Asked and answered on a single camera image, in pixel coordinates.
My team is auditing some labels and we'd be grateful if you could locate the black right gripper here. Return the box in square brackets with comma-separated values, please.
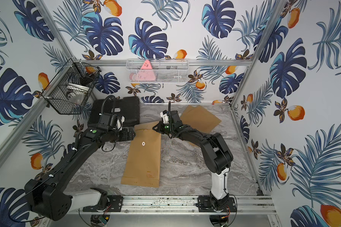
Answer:
[152, 121, 175, 134]

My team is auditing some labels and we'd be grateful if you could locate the brown kraft file bag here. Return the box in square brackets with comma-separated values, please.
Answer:
[121, 122, 161, 188]
[181, 106, 222, 133]

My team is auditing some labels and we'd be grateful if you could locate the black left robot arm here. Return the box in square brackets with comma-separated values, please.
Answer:
[24, 95, 140, 221]

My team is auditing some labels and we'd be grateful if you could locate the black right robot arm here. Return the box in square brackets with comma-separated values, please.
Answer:
[153, 110, 234, 201]

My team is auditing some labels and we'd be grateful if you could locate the black plastic tool case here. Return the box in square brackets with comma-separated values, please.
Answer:
[87, 96, 140, 127]

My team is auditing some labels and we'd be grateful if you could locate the pink triangle item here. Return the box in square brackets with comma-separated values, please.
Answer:
[135, 60, 156, 82]

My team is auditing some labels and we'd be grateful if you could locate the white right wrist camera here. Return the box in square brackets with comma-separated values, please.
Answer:
[160, 110, 170, 124]

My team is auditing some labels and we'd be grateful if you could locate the clear white mesh wall basket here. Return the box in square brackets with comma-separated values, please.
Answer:
[126, 59, 189, 84]

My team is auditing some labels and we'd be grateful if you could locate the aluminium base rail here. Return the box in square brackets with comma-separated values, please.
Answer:
[80, 195, 277, 215]

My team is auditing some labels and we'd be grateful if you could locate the black wire basket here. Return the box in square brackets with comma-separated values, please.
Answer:
[41, 59, 101, 115]

